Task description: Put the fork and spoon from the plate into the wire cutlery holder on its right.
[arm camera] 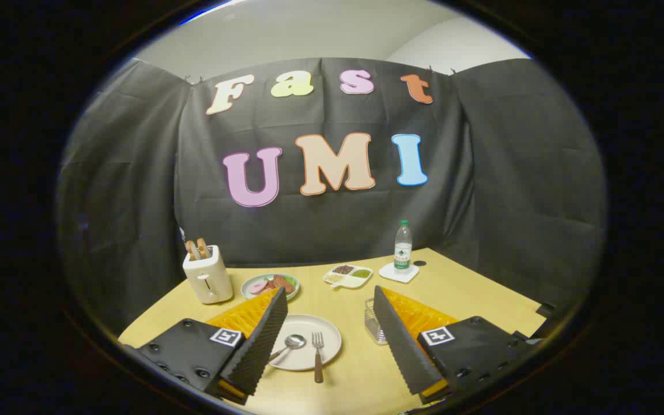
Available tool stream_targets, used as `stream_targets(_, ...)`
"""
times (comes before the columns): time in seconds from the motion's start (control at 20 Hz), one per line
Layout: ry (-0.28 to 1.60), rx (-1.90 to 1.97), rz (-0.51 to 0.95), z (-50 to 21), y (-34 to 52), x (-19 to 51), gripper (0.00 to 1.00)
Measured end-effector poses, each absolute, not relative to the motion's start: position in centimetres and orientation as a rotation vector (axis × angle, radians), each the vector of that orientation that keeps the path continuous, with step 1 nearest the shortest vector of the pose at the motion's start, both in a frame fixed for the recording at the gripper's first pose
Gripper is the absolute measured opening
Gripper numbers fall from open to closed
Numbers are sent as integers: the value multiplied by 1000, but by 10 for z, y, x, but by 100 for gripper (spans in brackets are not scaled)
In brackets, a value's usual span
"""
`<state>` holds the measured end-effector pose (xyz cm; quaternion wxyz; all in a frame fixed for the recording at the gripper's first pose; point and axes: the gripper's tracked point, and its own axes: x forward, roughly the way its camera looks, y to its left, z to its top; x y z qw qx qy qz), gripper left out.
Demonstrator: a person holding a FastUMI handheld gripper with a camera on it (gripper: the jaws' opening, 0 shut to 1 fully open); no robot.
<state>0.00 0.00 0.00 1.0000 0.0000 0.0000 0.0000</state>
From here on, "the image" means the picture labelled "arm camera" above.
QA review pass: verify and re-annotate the green food plate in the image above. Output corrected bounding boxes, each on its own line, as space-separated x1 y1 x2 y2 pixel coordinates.
241 273 301 301

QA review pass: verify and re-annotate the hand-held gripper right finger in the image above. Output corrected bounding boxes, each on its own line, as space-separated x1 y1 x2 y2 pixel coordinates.
372 285 540 405

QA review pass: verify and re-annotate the clear water bottle green cap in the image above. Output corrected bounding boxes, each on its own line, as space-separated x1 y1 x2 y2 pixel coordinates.
394 220 413 270

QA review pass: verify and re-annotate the white divided grain dish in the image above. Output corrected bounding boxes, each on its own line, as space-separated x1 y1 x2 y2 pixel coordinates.
323 264 374 289

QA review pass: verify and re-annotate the metal fork wooden handle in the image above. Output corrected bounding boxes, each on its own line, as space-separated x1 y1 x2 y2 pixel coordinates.
311 331 325 384

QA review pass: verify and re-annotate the metal wire cutlery basket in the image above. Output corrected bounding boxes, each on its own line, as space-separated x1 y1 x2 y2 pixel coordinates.
364 298 388 345

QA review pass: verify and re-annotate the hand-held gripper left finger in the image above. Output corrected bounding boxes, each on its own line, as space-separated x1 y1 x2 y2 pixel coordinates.
122 287 289 406

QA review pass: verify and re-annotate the white round plate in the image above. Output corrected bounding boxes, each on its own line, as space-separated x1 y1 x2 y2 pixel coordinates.
269 314 342 371

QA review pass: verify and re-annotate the white square coaster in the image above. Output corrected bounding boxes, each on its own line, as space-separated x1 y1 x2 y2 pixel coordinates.
379 262 420 284

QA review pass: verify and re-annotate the metal spoon wooden handle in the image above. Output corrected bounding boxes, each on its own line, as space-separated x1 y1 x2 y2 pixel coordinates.
267 334 307 363

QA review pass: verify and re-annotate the cream toaster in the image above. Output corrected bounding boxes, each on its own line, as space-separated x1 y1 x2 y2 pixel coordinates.
182 245 234 305

